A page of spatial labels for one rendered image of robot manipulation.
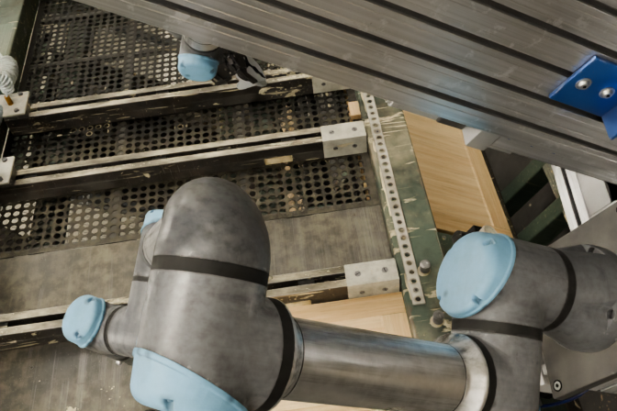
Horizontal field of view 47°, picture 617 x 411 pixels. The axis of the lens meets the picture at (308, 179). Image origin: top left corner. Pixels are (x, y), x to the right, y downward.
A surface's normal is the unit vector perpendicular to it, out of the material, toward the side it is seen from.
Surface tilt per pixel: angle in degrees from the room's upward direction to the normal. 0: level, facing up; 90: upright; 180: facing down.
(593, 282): 73
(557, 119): 90
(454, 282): 8
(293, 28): 90
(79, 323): 33
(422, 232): 58
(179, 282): 44
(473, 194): 90
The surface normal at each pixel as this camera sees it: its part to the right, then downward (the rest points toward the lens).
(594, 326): -0.04, 0.41
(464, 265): -0.86, -0.35
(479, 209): 0.44, -0.63
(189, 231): -0.27, -0.51
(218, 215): 0.22, -0.70
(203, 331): 0.18, -0.22
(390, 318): -0.09, -0.66
